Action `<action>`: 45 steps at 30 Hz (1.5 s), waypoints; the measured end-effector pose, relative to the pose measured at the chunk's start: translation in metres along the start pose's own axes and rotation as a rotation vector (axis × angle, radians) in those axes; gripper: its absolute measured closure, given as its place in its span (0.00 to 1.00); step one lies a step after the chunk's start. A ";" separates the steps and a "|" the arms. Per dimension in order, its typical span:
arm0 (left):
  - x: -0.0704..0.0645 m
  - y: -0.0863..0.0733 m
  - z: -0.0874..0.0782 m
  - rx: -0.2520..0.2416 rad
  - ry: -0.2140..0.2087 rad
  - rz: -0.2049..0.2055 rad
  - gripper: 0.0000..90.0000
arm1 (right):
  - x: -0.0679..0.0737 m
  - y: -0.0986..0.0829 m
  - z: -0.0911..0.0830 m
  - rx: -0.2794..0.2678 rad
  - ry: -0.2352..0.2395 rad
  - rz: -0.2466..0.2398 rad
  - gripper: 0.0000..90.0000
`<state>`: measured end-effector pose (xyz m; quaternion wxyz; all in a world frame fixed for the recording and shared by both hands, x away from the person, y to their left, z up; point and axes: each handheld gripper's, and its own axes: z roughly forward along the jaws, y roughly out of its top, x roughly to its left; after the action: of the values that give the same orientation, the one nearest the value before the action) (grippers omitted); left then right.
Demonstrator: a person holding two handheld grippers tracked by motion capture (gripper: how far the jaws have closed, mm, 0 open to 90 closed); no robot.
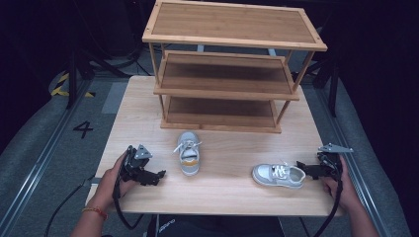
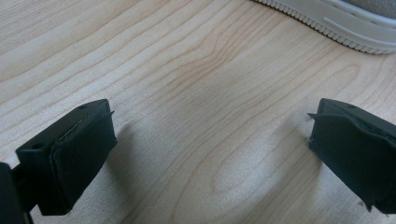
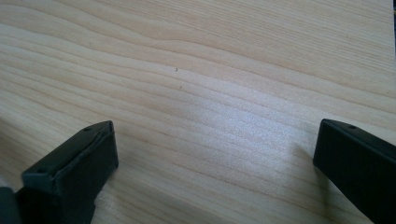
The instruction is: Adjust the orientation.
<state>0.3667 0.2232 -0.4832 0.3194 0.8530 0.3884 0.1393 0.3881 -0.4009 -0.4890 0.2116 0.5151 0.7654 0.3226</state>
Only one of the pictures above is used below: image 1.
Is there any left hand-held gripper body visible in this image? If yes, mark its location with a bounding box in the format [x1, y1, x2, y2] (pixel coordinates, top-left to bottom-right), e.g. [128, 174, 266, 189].
[120, 143, 154, 183]

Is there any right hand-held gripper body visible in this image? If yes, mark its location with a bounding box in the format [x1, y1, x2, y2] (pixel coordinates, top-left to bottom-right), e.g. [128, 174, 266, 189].
[315, 142, 355, 181]

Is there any grey and white shoe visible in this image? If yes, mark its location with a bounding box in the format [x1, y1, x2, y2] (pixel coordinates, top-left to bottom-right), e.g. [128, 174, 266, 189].
[251, 163, 306, 190]

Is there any person's right hand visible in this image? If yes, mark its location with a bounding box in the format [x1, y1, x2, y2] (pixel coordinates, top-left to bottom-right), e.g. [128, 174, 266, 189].
[320, 155, 361, 212]

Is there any person's left hand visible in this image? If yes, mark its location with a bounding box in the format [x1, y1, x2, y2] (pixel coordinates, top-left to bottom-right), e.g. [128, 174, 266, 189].
[90, 152, 141, 212]

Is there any grey shoe with orange patch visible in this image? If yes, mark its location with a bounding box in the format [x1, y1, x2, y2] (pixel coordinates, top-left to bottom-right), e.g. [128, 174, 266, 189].
[172, 130, 203, 177]

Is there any black metal stand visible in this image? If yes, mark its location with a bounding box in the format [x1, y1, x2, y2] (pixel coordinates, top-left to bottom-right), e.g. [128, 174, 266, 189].
[312, 48, 341, 119]
[64, 48, 97, 111]

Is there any person's dark clothing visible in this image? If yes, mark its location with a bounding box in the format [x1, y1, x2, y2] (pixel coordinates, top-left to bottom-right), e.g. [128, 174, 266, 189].
[147, 215, 285, 237]

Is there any yellow and black hazard tape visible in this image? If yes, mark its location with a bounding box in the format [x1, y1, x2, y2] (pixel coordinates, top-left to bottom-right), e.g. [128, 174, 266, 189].
[50, 72, 97, 99]

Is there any wooden three-tier shoe rack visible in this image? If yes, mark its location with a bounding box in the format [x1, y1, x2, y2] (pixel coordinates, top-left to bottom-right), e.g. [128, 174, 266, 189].
[141, 0, 328, 134]

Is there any grey metal floor rail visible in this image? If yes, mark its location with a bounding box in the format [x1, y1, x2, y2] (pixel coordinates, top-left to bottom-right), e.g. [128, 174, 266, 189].
[0, 78, 95, 231]
[314, 86, 391, 237]

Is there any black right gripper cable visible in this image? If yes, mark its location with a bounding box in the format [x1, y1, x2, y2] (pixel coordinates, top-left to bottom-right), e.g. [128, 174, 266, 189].
[312, 161, 345, 237]

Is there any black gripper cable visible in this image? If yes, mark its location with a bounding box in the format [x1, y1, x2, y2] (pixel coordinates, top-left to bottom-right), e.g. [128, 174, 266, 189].
[112, 149, 145, 231]
[312, 161, 345, 237]

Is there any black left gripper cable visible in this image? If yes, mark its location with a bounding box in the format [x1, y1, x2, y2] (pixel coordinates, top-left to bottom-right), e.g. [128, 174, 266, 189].
[112, 149, 145, 231]

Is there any small metal table bracket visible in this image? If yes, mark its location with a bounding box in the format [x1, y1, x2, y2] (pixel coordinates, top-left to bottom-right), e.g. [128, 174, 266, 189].
[83, 176, 102, 188]

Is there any red and gold bracelet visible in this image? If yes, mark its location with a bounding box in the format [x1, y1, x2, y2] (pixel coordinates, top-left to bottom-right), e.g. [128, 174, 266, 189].
[81, 205, 109, 221]

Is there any thin black cable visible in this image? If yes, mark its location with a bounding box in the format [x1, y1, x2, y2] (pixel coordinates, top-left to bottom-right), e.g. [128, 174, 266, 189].
[43, 179, 95, 237]

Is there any black floor cable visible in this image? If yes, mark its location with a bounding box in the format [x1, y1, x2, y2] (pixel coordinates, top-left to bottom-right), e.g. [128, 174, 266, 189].
[82, 45, 146, 79]

